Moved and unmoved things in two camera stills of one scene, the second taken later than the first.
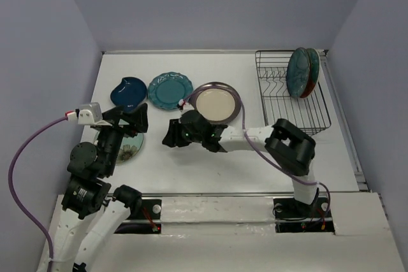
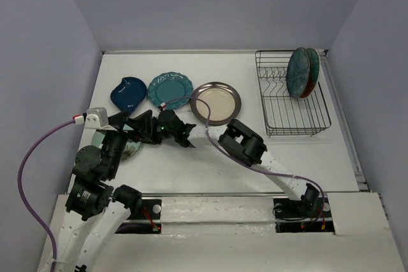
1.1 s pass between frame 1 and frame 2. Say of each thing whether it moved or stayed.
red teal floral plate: stayed
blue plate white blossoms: stayed
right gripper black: moved
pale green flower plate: stayed
